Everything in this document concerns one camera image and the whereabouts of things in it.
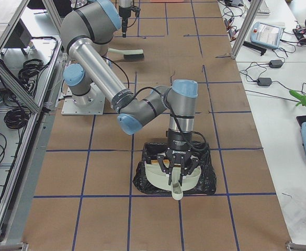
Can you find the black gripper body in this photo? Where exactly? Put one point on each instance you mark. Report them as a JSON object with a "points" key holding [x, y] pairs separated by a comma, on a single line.
{"points": [[179, 142], [124, 11]]}

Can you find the pale green dustpan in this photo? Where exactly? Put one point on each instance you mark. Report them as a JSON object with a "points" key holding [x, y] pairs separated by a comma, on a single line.
{"points": [[160, 180]]}

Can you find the pale green hand brush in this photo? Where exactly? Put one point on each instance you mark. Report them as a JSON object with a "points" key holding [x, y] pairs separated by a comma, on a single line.
{"points": [[129, 55]]}

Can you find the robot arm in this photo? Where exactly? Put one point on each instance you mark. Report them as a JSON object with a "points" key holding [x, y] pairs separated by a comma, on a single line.
{"points": [[96, 23], [125, 3]]}

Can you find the black trash bag bin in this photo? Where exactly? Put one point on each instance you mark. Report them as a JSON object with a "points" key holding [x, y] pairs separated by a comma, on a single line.
{"points": [[207, 181]]}

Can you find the black power adapter lower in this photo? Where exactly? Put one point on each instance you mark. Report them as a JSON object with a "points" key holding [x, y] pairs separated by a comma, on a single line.
{"points": [[264, 81]]}

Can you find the black power adapter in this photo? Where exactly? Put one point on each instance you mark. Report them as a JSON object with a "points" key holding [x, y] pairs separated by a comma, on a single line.
{"points": [[275, 64], [264, 81]]}

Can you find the black power adapter upper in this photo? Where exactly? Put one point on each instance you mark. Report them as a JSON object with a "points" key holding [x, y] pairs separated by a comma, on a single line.
{"points": [[275, 64]]}

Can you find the teach pendant far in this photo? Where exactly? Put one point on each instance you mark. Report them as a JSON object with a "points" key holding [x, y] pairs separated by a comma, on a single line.
{"points": [[266, 35]]}

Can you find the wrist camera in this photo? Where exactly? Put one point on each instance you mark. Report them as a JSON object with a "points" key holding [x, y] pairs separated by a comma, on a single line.
{"points": [[136, 10]]}

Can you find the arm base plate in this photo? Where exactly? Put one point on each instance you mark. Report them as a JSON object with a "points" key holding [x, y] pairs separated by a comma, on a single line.
{"points": [[90, 104]]}

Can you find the green handled tool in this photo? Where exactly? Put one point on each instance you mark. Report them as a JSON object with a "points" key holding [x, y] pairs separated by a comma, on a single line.
{"points": [[300, 97]]}

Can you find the aluminium frame post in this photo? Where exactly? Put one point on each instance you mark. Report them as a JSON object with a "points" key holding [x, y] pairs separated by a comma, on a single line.
{"points": [[247, 23]]}

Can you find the aluminium side frame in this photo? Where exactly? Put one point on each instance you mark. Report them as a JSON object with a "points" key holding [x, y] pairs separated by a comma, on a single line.
{"points": [[30, 67]]}

